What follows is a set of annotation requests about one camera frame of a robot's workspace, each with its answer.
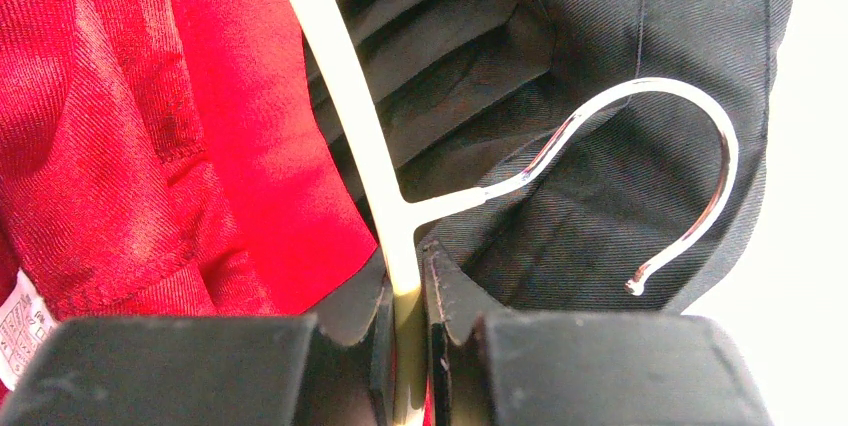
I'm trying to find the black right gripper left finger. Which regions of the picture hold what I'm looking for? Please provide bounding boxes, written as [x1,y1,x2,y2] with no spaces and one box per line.
[1,255,393,425]

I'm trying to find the red pleated skirt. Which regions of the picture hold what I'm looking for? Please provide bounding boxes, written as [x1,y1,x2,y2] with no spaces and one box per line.
[1,0,375,411]

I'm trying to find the black skirt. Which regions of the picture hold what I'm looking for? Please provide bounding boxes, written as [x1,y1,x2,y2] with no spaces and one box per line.
[336,0,793,313]

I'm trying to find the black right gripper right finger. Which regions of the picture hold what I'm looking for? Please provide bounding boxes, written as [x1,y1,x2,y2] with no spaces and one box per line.
[421,241,772,425]

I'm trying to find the cream plastic hanger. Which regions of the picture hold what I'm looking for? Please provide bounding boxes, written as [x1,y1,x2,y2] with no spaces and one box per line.
[289,0,739,425]

